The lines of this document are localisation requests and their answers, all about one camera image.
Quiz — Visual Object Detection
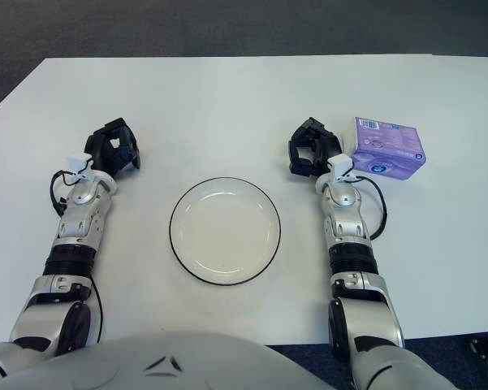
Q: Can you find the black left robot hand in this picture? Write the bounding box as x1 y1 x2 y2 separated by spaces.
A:
84 117 143 180

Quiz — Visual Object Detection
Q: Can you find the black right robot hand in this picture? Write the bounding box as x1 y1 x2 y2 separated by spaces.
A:
286 116 344 178

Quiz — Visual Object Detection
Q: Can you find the purple tissue paper pack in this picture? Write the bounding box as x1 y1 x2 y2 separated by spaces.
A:
343 116 427 182

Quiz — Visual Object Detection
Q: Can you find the white plate with black rim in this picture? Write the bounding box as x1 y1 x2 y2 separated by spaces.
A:
169 175 283 286

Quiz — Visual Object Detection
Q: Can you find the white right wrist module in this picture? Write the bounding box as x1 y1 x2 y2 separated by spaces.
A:
327 153 356 182

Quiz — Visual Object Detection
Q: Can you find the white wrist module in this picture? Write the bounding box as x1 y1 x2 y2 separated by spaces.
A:
64 150 93 182
327 153 356 182

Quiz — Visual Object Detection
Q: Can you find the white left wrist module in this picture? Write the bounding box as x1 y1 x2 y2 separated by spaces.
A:
64 150 93 182

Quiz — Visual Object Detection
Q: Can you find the grey robot torso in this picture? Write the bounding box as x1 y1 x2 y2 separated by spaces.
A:
0 331 338 390

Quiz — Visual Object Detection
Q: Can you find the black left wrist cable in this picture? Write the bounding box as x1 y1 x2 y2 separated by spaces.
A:
50 160 94 219

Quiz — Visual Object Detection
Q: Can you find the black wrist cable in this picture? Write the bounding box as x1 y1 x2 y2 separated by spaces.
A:
50 160 94 219
348 173 388 241

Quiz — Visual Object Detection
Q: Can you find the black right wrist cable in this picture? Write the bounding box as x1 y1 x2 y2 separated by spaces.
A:
348 173 388 241

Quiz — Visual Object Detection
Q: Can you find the thin black left elbow cable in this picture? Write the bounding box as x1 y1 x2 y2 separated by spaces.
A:
89 279 106 343

